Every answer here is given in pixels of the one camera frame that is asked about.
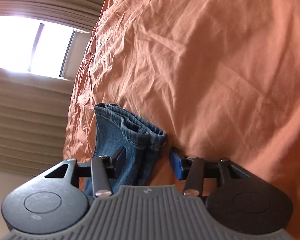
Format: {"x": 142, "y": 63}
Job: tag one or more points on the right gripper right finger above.
{"x": 233, "y": 196}

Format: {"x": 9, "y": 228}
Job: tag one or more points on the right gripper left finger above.
{"x": 61, "y": 196}

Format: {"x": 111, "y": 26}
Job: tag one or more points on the blue denim jeans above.
{"x": 117, "y": 127}

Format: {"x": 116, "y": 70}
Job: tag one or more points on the beige curtain left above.
{"x": 33, "y": 118}

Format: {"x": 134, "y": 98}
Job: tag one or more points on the window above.
{"x": 39, "y": 47}

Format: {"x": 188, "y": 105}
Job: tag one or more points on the orange bed cover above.
{"x": 220, "y": 77}

